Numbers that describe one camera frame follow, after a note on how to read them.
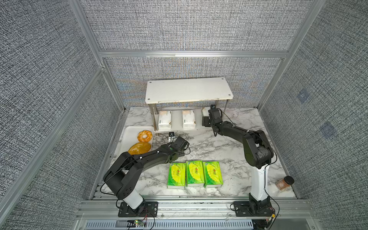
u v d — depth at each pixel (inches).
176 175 31.2
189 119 38.4
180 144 27.6
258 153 21.6
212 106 35.3
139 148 35.8
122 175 17.8
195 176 30.8
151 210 28.8
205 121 36.5
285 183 29.5
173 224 27.6
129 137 40.2
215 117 31.2
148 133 40.4
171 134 31.6
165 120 39.2
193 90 33.0
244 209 28.8
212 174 31.6
